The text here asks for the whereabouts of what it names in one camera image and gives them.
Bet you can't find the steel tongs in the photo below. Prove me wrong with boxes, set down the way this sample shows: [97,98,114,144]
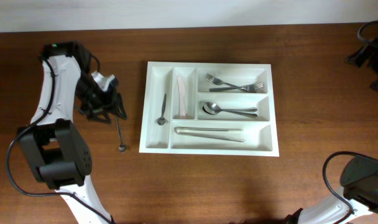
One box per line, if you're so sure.
[174,127,246,143]

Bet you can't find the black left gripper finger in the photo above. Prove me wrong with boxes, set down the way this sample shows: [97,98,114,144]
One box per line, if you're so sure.
[114,93,127,120]
[86,112,111,124]

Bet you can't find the small steel teaspoon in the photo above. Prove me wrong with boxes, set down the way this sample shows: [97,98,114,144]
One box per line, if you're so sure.
[157,93,167,126]
[115,116,126,153]

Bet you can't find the white cutlery tray organizer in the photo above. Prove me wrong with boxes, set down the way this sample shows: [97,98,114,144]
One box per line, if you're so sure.
[139,62,279,157]

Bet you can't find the pink plastic knife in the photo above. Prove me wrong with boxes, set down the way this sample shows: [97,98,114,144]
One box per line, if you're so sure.
[177,76,187,119]

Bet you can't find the steel fork angled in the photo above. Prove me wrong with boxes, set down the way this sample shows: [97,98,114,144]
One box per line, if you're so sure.
[205,73,238,88]

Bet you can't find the steel fork straight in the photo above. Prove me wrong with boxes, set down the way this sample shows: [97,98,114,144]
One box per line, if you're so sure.
[209,83,265,92]

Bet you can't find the steel tablespoon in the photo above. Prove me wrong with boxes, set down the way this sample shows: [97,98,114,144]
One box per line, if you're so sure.
[203,102,258,118]
[202,104,257,115]

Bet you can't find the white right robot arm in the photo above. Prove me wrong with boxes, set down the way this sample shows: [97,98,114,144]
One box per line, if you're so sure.
[282,21,378,224]

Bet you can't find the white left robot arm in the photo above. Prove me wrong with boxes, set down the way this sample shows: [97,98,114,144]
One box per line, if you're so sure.
[13,40,127,223]

